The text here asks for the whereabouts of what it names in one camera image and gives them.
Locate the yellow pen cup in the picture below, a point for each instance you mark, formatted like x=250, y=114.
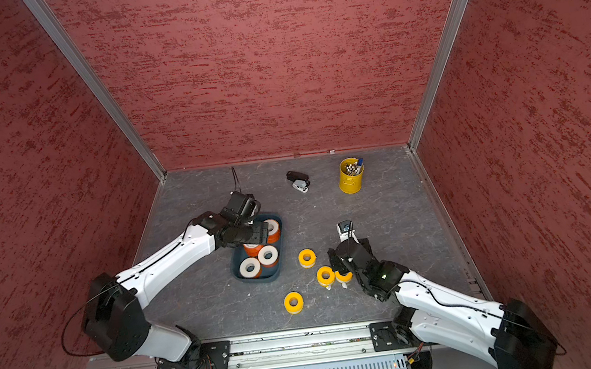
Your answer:
x=351, y=172

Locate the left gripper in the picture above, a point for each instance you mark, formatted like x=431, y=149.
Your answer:
x=259, y=233

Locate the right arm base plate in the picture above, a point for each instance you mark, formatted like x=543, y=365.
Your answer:
x=390, y=336

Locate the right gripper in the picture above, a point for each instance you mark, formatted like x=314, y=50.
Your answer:
x=337, y=262

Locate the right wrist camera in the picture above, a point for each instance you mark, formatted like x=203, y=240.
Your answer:
x=346, y=231

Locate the aluminium front rail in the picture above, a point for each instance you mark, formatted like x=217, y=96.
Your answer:
x=351, y=340

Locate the black white stapler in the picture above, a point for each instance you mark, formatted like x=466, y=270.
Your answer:
x=298, y=180

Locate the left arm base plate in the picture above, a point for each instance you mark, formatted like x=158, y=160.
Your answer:
x=208, y=355

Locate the teal storage box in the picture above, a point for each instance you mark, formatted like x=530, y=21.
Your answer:
x=271, y=272

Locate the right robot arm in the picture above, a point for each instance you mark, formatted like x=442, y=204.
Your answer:
x=506, y=336

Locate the orange sealing tape roll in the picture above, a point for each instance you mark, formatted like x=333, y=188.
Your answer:
x=274, y=231
x=252, y=250
x=250, y=268
x=268, y=256

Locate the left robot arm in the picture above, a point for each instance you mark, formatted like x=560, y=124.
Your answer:
x=114, y=316

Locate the yellow tape roll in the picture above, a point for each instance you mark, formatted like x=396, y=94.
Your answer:
x=294, y=303
x=343, y=278
x=307, y=258
x=325, y=277

